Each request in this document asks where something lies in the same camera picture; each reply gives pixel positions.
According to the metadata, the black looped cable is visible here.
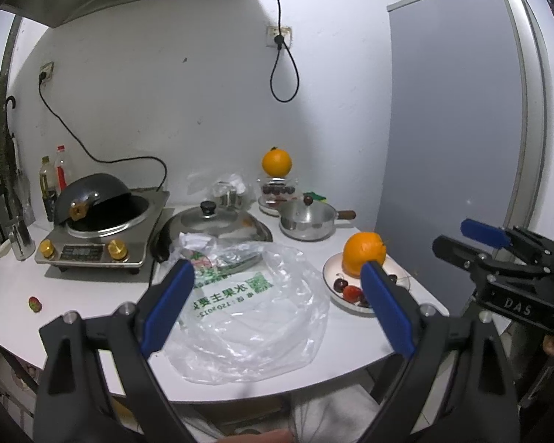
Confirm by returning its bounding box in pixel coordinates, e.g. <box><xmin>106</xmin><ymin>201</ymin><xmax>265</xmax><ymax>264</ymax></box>
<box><xmin>265</xmin><ymin>0</ymin><xmax>301</xmax><ymax>102</ymax></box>

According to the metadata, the dark oil bottle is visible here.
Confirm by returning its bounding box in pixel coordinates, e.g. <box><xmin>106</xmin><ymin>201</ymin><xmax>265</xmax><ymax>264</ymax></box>
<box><xmin>39</xmin><ymin>156</ymin><xmax>58</xmax><ymax>215</ymax></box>

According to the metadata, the white plate dark rim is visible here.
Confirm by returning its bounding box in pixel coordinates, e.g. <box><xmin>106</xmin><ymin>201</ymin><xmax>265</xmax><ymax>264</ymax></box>
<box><xmin>322</xmin><ymin>251</ymin><xmax>414</xmax><ymax>317</ymax></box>

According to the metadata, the black wok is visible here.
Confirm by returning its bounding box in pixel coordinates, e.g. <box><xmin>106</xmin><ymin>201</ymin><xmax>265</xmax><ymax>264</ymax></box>
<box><xmin>53</xmin><ymin>173</ymin><xmax>151</xmax><ymax>236</ymax></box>

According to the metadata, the clear glass bowl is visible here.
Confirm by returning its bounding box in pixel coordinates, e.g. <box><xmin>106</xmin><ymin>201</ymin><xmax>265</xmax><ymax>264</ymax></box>
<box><xmin>257</xmin><ymin>175</ymin><xmax>298</xmax><ymax>206</ymax></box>

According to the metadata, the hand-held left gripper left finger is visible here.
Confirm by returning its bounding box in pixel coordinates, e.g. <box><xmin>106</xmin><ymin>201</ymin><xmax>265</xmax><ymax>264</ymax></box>
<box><xmin>34</xmin><ymin>258</ymin><xmax>197</xmax><ymax>443</ymax></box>

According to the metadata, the glass lid black knob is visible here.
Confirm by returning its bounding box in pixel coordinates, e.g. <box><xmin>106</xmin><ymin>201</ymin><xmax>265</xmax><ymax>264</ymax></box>
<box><xmin>166</xmin><ymin>200</ymin><xmax>254</xmax><ymax>243</ymax></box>

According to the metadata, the steel lid brown knob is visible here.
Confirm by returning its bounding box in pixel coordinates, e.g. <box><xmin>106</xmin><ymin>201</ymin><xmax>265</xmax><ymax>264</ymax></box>
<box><xmin>279</xmin><ymin>195</ymin><xmax>337</xmax><ymax>222</ymax></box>

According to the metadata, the tall steel cup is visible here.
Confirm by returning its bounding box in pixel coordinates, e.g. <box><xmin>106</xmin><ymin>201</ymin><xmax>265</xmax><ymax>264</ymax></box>
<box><xmin>7</xmin><ymin>217</ymin><xmax>35</xmax><ymax>261</ymax></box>

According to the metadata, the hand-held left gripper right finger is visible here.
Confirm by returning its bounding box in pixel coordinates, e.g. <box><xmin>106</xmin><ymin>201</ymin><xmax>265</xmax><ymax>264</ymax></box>
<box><xmin>360</xmin><ymin>261</ymin><xmax>520</xmax><ymax>443</ymax></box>

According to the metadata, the small white dish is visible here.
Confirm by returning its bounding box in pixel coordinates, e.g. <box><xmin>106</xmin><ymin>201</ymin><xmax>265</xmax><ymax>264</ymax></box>
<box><xmin>257</xmin><ymin>194</ymin><xmax>301</xmax><ymax>217</ymax></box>

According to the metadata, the black folded umbrella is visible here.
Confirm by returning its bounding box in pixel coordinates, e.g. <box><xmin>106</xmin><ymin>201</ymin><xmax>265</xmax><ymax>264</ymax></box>
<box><xmin>2</xmin><ymin>96</ymin><xmax>34</xmax><ymax>222</ymax></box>

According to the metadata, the large steel pan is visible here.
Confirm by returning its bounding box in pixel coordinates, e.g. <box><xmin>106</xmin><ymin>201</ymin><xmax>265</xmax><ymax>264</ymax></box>
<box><xmin>150</xmin><ymin>205</ymin><xmax>274</xmax><ymax>264</ymax></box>

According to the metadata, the black cooker power cable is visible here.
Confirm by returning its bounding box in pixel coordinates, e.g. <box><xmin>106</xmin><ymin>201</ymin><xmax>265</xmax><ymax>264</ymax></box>
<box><xmin>38</xmin><ymin>71</ymin><xmax>168</xmax><ymax>192</ymax></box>

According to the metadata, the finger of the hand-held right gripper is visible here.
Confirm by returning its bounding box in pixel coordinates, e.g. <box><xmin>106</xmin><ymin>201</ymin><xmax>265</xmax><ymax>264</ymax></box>
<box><xmin>460</xmin><ymin>218</ymin><xmax>554</xmax><ymax>264</ymax></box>
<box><xmin>431</xmin><ymin>234</ymin><xmax>552</xmax><ymax>282</ymax></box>

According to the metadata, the large orange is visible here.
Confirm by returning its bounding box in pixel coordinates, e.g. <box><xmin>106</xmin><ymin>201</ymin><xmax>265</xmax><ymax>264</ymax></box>
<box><xmin>342</xmin><ymin>231</ymin><xmax>387</xmax><ymax>278</ymax></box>

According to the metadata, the small clear plastic bag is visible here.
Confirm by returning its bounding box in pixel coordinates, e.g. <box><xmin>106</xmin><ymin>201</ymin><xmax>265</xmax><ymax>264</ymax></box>
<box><xmin>187</xmin><ymin>172</ymin><xmax>252</xmax><ymax>208</ymax></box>

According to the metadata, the grey door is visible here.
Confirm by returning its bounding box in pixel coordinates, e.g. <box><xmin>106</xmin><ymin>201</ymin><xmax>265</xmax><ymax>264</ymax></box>
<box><xmin>374</xmin><ymin>0</ymin><xmax>551</xmax><ymax>259</ymax></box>

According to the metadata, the clear green-printed plastic bag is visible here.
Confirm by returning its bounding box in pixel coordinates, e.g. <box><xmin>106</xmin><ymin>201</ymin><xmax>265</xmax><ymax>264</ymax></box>
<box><xmin>164</xmin><ymin>232</ymin><xmax>331</xmax><ymax>384</ymax></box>

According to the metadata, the steel induction cooker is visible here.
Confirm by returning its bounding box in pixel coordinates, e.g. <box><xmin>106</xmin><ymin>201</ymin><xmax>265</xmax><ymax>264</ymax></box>
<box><xmin>34</xmin><ymin>188</ymin><xmax>171</xmax><ymax>278</ymax></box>

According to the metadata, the small steel saucepan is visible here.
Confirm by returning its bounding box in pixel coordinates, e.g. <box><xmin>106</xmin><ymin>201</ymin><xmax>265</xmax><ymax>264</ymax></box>
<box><xmin>278</xmin><ymin>196</ymin><xmax>356</xmax><ymax>241</ymax></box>

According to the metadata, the small orange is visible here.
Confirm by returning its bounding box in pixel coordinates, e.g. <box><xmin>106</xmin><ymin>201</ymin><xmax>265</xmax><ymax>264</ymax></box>
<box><xmin>261</xmin><ymin>147</ymin><xmax>293</xmax><ymax>178</ymax></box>

